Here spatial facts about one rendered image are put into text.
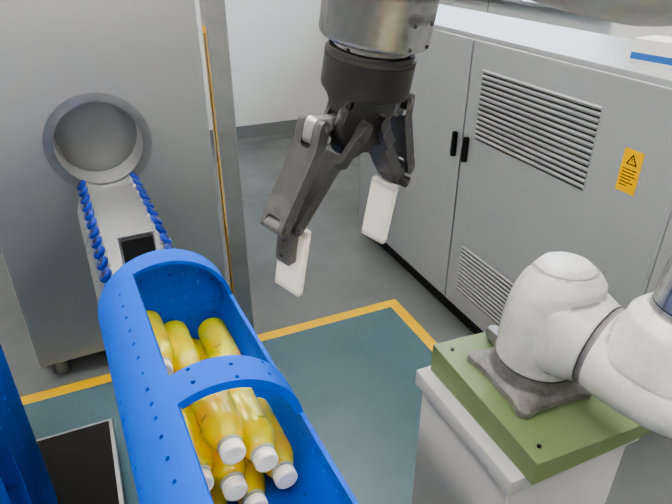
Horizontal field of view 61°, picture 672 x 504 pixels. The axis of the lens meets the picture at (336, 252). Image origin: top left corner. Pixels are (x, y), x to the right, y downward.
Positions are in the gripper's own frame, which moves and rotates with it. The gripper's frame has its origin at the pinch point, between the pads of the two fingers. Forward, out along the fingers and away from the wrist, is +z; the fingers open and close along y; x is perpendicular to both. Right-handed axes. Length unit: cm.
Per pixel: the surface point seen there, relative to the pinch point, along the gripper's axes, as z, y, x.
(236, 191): 60, 75, 92
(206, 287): 52, 30, 53
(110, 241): 82, 46, 120
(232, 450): 42.6, -0.8, 11.7
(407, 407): 160, 129, 34
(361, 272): 172, 208, 116
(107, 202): 87, 63, 149
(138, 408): 42, -6, 27
